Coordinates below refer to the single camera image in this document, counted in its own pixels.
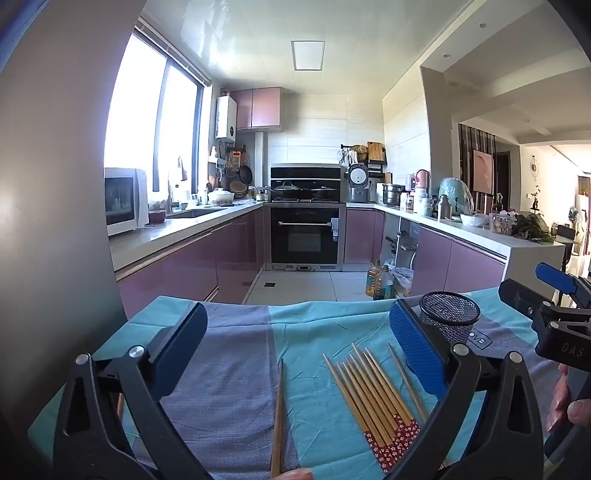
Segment mint green appliance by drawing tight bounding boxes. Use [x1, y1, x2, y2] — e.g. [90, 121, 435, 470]
[438, 177, 475, 216]

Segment white water heater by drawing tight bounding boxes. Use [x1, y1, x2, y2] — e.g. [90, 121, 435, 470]
[215, 95, 238, 142]

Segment green leafy vegetables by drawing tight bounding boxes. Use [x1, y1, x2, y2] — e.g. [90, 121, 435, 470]
[511, 213, 554, 243]

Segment white microwave oven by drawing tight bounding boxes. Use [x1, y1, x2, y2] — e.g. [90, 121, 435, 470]
[104, 168, 148, 237]

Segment steel stock pot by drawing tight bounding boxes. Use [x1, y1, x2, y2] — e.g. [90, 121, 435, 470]
[382, 183, 407, 207]

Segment black range hood stove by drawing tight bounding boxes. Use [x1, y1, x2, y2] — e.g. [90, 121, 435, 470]
[270, 164, 344, 203]

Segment ceiling light panel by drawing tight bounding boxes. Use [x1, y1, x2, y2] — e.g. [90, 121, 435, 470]
[290, 40, 325, 72]

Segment bamboo chopstick lone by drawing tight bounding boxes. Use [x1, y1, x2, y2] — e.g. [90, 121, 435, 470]
[270, 359, 284, 478]

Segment white rice cooker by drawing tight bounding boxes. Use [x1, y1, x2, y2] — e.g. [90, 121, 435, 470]
[348, 163, 370, 203]

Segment bamboo chopstick red end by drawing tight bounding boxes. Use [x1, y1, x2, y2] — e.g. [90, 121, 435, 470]
[337, 362, 397, 447]
[338, 358, 400, 447]
[345, 355, 404, 441]
[348, 344, 414, 442]
[363, 348, 416, 426]
[322, 354, 393, 473]

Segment black mesh pen cup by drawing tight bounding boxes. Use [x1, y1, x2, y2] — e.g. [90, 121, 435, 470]
[420, 291, 481, 344]

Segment right hand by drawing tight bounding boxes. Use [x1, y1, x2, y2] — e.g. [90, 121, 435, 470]
[546, 364, 591, 433]

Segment purple wall cabinet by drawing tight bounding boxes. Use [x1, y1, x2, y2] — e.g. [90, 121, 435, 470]
[230, 87, 283, 131]

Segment pink electric kettle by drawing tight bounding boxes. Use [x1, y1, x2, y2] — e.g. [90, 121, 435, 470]
[415, 169, 430, 191]

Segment left hand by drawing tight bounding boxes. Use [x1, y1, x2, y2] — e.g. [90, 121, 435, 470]
[271, 468, 314, 480]

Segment yellow cooking oil bottle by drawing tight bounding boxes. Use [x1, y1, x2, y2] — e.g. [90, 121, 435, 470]
[365, 261, 382, 297]

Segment black built-in oven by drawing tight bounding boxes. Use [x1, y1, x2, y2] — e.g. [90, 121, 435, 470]
[266, 203, 346, 271]

